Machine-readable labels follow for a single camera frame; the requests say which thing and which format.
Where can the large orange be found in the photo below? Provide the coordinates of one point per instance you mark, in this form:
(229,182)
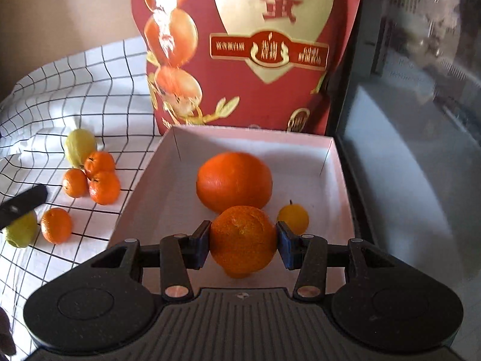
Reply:
(233,184)

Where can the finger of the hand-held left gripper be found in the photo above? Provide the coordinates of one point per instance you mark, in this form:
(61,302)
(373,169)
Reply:
(26,203)

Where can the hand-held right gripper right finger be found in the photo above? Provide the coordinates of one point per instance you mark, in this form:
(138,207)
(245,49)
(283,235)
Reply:
(287,244)

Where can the white black-checked tablecloth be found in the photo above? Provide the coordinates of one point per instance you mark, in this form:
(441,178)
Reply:
(56,94)

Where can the black glass-sided computer case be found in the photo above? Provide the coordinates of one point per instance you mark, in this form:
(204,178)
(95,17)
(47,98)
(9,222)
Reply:
(413,158)

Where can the red snack bag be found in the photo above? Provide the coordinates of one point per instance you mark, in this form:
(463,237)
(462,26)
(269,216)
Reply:
(233,94)

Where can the green guava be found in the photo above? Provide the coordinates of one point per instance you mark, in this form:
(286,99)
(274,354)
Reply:
(79,144)
(22,235)

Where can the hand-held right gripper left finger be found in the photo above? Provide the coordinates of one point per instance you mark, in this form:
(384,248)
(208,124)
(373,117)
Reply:
(199,244)

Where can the small yellow-orange citrus fruit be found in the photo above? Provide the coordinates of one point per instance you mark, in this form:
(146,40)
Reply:
(295,218)

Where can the orange mandarin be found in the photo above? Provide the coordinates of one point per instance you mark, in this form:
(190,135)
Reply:
(56,225)
(105,190)
(99,161)
(244,240)
(74,183)

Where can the pink gift box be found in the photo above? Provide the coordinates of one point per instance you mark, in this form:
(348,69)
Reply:
(169,203)

